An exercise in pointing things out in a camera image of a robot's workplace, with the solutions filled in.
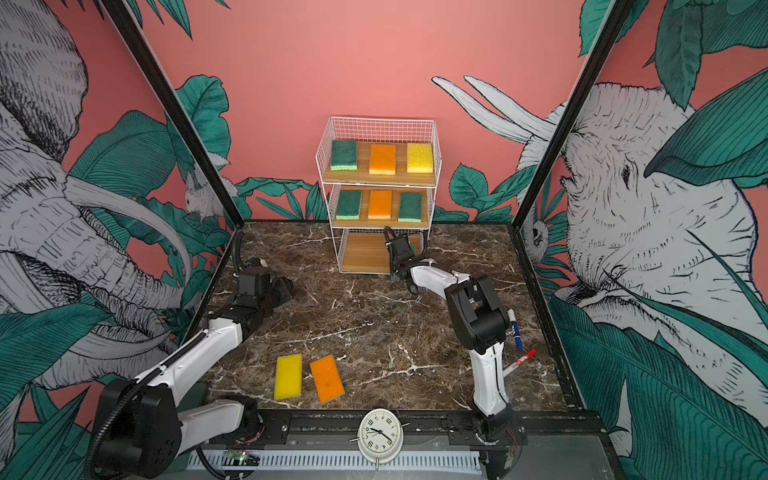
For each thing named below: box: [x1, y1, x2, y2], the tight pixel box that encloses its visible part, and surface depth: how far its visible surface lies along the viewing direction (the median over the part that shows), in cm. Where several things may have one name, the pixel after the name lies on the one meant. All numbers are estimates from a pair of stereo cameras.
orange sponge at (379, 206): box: [368, 190, 391, 219], surface depth 92 cm
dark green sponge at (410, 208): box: [398, 192, 423, 223], surface depth 90 cm
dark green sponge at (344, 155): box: [330, 140, 359, 171], surface depth 79 cm
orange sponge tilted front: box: [310, 354, 345, 404], surface depth 83 cm
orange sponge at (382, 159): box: [369, 144, 396, 175], surface depth 80 cm
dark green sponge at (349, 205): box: [336, 190, 362, 220], surface depth 91 cm
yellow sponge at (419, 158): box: [406, 143, 433, 173], surface depth 78 cm
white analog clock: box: [349, 408, 411, 471], surface depth 71 cm
